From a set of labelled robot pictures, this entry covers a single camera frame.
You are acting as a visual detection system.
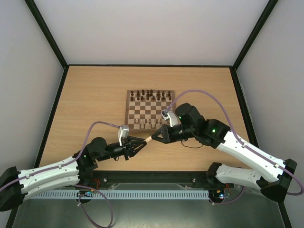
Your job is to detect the right electronics board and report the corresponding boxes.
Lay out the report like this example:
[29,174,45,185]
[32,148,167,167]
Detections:
[209,188,231,201]

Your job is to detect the left electronics board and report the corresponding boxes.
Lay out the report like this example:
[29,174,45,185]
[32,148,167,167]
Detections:
[75,189,98,198]

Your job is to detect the electronics board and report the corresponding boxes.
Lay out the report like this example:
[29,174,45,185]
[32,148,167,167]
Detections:
[209,188,231,201]
[75,189,98,198]

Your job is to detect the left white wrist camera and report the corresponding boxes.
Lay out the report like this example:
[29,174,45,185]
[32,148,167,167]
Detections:
[117,125,130,146]

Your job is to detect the wooden chess board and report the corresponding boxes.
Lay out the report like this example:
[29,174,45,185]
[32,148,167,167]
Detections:
[125,89,175,134]

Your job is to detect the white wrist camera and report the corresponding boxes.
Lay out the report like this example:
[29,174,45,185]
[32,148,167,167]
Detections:
[161,109,178,127]
[117,125,130,146]

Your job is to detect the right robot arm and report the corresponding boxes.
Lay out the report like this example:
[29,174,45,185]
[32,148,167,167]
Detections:
[150,103,297,202]

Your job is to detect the light blue cable duct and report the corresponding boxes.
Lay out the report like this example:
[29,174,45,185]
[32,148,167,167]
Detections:
[31,190,209,200]

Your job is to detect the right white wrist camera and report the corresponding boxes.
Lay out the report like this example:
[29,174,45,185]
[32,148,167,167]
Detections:
[161,109,178,127]

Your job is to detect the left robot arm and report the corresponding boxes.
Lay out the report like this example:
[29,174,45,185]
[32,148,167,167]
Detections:
[0,136,147,211]

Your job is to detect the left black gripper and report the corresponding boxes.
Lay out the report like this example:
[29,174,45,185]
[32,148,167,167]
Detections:
[97,136,147,162]

